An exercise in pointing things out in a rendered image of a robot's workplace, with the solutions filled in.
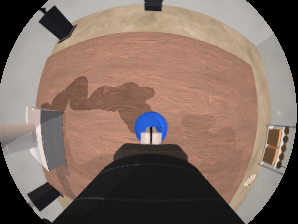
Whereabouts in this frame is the blue dome bell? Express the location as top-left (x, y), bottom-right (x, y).
top-left (134, 112), bottom-right (167, 140)

